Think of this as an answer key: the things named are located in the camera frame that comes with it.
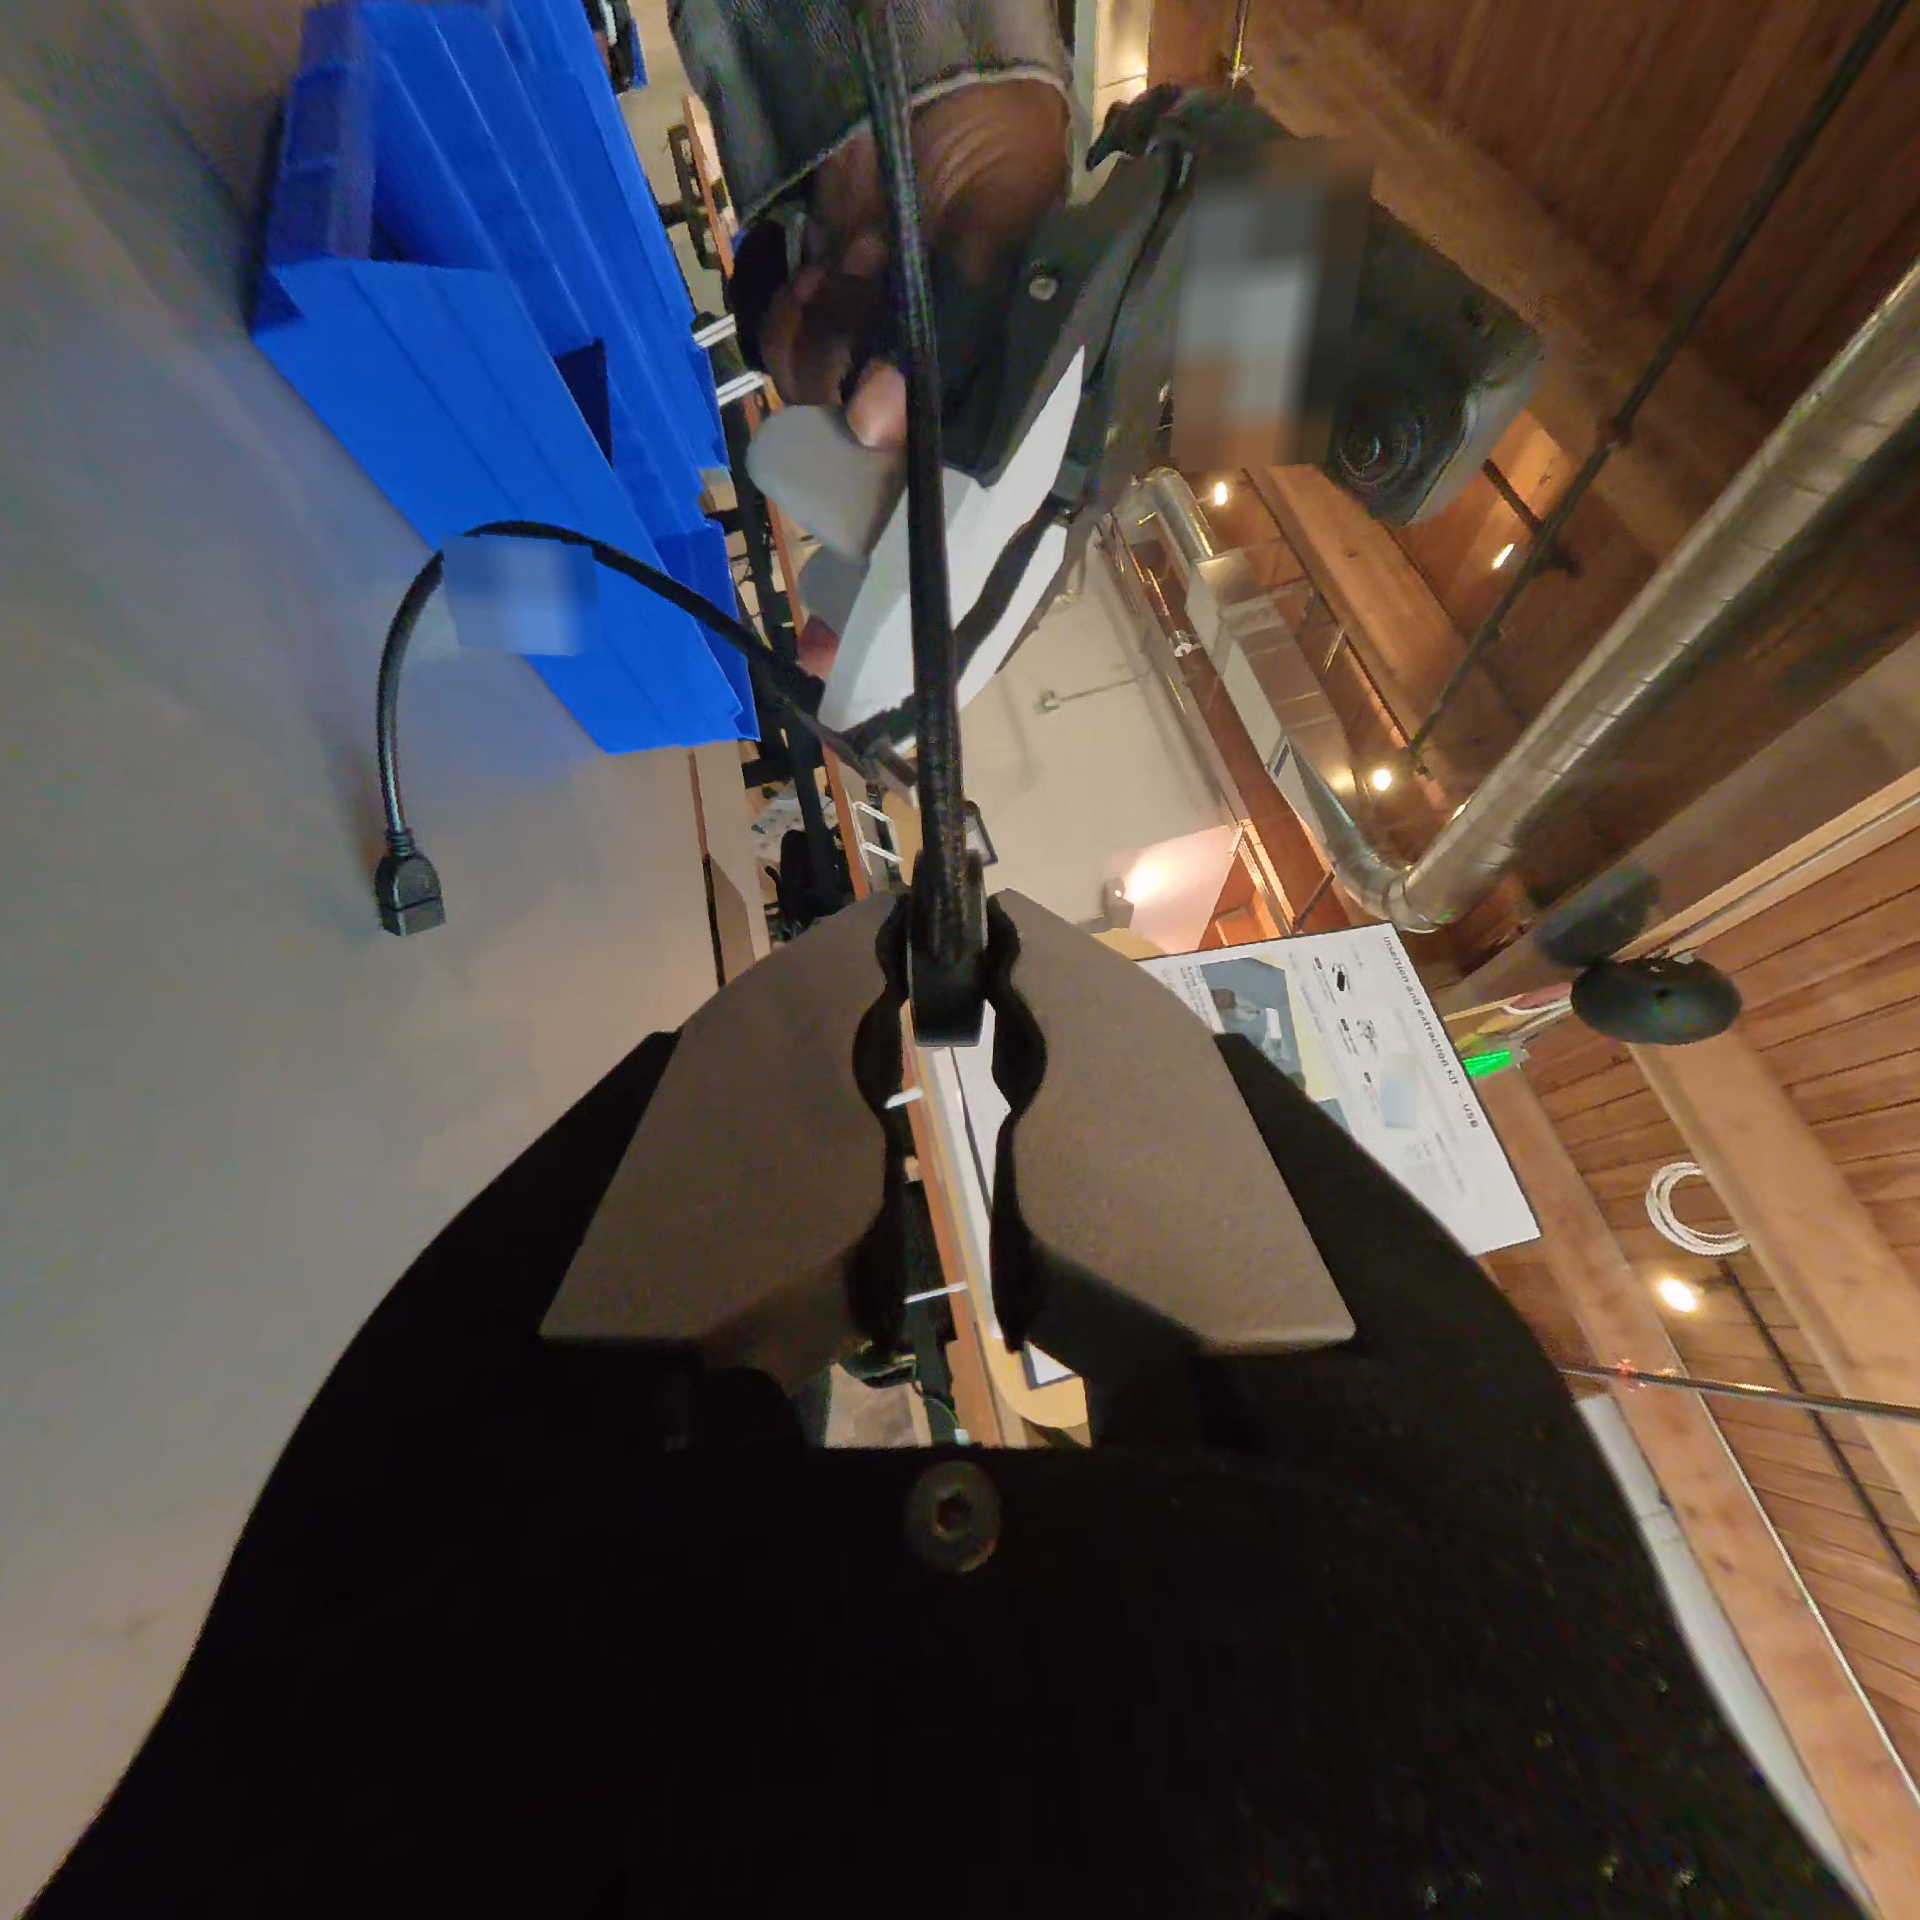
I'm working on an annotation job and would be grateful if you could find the person's left hand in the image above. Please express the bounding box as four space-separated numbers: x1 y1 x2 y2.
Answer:
736 75 1074 460

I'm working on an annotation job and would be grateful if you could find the black dome fixture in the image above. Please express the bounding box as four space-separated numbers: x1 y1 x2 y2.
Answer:
1532 872 1745 1048

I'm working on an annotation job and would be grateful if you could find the printed paper sheet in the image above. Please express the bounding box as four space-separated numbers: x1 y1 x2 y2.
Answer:
1142 924 1548 1260

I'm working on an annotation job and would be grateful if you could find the coiled white cable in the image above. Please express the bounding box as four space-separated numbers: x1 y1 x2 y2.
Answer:
1642 1156 1761 1267

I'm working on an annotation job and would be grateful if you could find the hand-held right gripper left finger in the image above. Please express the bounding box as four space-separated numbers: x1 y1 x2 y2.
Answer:
541 901 910 1396

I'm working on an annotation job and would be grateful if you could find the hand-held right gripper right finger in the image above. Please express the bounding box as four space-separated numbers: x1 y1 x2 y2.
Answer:
983 896 1359 1381

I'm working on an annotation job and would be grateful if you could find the black usb hub cable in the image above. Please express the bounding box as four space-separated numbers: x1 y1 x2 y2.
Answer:
371 522 909 937

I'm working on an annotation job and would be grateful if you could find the large metal ventilation duct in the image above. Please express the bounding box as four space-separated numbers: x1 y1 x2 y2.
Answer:
1322 270 1920 937

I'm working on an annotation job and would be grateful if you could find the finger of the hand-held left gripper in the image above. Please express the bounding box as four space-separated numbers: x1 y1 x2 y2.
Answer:
819 445 1073 740

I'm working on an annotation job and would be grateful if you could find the blue plastic bin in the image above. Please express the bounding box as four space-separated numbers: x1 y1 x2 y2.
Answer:
250 0 757 757

